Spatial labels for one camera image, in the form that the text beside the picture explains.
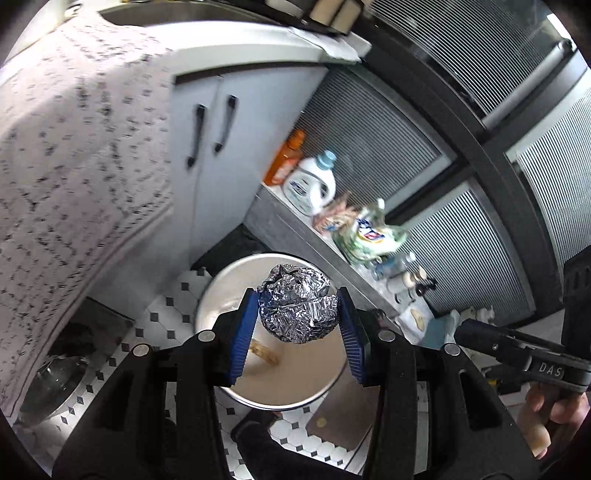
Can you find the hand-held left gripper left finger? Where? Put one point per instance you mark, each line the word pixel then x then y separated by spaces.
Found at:
pixel 244 337

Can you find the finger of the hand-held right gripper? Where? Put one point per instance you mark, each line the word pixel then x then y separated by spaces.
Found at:
pixel 494 344

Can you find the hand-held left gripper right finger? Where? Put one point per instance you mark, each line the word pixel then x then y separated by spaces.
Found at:
pixel 353 341

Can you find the aluminium foil ball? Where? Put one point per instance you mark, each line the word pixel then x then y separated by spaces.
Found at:
pixel 295 304

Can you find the white round trash bin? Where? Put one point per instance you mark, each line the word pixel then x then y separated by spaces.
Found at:
pixel 300 376

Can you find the person's right hand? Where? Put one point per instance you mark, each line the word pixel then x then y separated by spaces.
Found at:
pixel 563 410

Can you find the pale teal plastic container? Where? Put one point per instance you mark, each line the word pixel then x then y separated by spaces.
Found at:
pixel 441 330

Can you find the white paper towel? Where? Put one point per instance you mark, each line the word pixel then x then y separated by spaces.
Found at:
pixel 408 318

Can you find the brown cardboard box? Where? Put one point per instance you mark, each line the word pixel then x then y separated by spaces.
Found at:
pixel 339 415

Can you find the clear water bottle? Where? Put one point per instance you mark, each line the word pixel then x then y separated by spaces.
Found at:
pixel 392 266

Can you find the ribbed glass window pane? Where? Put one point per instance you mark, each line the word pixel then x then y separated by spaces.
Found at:
pixel 558 175
pixel 457 46
pixel 466 249
pixel 369 134

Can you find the green white plastic bag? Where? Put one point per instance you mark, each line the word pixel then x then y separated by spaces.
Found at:
pixel 369 235

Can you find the grey stone window ledge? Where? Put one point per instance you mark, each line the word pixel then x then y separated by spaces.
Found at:
pixel 295 230

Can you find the pink snack packet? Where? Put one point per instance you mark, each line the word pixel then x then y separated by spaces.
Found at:
pixel 334 214

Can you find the white detergent bottle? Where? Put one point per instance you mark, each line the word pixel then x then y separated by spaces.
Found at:
pixel 311 187

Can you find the orange plastic bottle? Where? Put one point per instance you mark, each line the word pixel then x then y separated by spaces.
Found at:
pixel 284 161

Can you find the metal bowl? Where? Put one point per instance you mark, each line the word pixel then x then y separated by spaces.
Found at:
pixel 53 390

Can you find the grey kitchen cabinet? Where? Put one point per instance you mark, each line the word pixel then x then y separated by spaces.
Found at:
pixel 258 124

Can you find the white black-patterned tablecloth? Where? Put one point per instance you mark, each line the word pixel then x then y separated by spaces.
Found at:
pixel 78 184

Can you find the white counter cloth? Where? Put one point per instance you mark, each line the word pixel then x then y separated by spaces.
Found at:
pixel 337 44

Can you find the steel sink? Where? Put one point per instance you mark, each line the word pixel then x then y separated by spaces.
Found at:
pixel 198 14

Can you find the wooden cutting board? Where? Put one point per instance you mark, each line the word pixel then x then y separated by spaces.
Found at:
pixel 344 14

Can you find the black window frame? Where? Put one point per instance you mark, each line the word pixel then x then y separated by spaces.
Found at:
pixel 466 143

